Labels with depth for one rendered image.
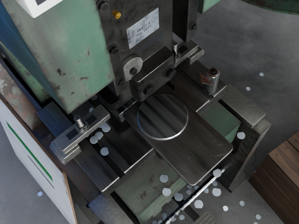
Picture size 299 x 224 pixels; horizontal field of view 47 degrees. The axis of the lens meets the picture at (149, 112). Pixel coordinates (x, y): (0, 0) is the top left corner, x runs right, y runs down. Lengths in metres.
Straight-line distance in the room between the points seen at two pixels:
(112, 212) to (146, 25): 0.50
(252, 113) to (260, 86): 0.83
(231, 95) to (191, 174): 0.34
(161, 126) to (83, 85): 0.34
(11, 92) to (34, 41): 0.61
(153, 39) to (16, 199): 1.22
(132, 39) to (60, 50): 0.20
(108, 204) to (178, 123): 0.28
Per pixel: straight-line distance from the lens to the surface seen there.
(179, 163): 0.79
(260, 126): 1.03
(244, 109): 1.02
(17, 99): 1.03
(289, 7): 0.80
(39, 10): 0.33
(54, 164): 1.05
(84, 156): 0.90
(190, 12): 0.63
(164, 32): 0.67
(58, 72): 0.46
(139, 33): 0.61
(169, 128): 0.81
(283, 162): 1.31
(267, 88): 1.85
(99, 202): 0.92
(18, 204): 1.70
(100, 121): 0.87
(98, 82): 0.53
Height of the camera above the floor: 1.53
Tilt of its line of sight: 63 degrees down
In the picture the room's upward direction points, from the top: 7 degrees counter-clockwise
